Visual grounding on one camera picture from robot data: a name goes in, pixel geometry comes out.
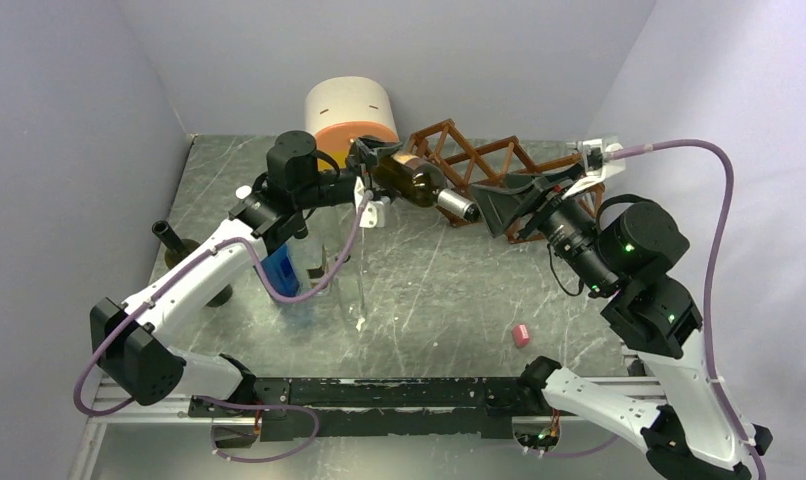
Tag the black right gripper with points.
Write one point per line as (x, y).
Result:
(522, 192)

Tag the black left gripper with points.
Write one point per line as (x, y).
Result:
(370, 152)

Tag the dark labelled wine bottle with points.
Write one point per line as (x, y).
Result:
(421, 183)

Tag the clear glass bottle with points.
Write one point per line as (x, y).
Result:
(349, 283)

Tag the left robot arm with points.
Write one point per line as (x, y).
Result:
(132, 339)

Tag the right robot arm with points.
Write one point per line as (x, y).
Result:
(694, 434)

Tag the brown wooden wine rack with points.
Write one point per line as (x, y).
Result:
(466, 162)

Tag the clear labelled liquor bottle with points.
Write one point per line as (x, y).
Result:
(309, 259)

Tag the white bottle cap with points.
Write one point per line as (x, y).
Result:
(243, 192)

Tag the blue square glass bottle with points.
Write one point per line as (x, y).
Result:
(283, 284)

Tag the dark green wine bottle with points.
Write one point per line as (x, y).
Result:
(177, 249)

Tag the cream orange drawer cabinet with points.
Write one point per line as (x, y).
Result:
(340, 109)

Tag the pink eraser block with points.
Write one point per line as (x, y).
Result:
(521, 336)

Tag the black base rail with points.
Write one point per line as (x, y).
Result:
(293, 408)

